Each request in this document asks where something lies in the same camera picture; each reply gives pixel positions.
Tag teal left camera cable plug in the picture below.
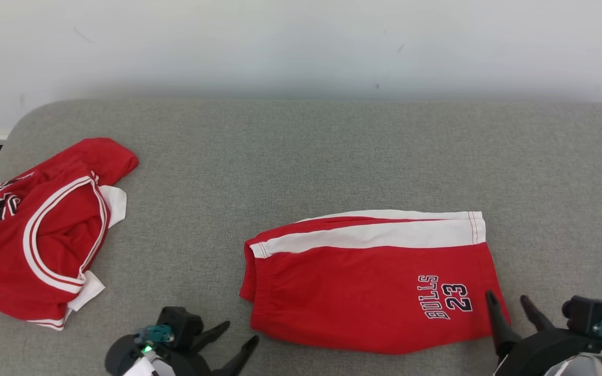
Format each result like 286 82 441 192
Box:
133 324 175 345

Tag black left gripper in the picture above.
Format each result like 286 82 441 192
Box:
144 321 260 376

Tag red Bulls basketball shorts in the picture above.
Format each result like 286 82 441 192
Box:
239 210 512 356

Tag red Bulls basketball jersey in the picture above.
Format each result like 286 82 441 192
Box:
0 137 140 331

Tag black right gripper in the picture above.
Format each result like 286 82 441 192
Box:
485 291 602 376

